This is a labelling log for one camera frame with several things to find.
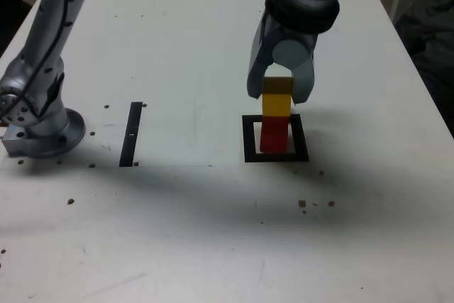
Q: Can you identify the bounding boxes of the yellow cube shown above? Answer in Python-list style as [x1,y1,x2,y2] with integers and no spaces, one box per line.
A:
[261,77,296,118]

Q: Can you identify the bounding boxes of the black tape square outline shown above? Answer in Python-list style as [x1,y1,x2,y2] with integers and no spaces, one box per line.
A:
[242,114,309,163]

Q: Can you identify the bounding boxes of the black tape strip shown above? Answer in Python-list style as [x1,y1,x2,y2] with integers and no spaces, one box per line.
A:
[118,101,143,168]

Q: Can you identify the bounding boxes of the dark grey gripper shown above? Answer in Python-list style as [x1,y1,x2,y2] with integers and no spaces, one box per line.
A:
[246,10,319,107]

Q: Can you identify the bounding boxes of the red cube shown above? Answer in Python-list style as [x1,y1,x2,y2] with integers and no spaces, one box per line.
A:
[259,115,291,153]

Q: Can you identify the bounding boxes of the person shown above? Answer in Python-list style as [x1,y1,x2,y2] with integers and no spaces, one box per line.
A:
[393,0,454,141]

